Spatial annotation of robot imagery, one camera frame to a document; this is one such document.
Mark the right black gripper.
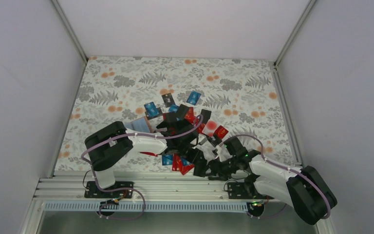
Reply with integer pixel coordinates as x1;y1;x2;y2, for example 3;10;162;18
202;156;239;182

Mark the tan leather card holder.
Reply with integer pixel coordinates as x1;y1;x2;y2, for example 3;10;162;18
123;117;153;133

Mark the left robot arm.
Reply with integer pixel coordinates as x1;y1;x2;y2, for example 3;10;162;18
84;120;206;197

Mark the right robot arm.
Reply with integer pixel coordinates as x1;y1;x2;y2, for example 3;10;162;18
205;137;337;225

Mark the black card bottom right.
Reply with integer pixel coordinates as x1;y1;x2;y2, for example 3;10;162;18
193;156;208;177

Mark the black card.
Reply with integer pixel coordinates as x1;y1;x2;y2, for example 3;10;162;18
193;156;208;177
200;109;212;124

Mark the red card bottom centre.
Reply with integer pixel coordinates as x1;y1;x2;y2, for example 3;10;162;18
171;154;195;176

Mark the red card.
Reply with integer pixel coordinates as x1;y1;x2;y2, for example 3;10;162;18
213;125;229;139
185;107;196;123
171;154;195;176
140;152;158;157

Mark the red card top centre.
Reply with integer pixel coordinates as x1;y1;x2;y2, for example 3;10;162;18
185;107;196;123

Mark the red card bottom left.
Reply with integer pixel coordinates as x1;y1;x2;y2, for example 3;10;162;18
140;152;158;157

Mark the black card upper right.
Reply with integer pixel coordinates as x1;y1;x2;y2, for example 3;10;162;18
200;109;212;124

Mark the red card right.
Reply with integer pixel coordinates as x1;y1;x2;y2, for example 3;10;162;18
213;125;229;139

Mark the blue card top right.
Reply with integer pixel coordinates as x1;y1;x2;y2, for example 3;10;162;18
187;91;202;105

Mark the blue card far left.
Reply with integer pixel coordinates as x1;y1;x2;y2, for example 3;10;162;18
144;102;159;117

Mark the floral patterned table mat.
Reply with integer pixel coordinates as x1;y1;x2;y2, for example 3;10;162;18
55;56;298;171

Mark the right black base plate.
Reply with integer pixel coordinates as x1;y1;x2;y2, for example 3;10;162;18
225;182;266;199

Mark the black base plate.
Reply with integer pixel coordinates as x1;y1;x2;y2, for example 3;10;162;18
225;182;266;199
84;181;134;199

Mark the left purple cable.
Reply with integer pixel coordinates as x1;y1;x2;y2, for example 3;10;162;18
80;115;204;222

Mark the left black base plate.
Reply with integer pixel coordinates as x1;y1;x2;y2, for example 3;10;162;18
84;181;134;199

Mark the aluminium rail frame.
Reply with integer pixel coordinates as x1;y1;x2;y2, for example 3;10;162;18
34;171;324;202

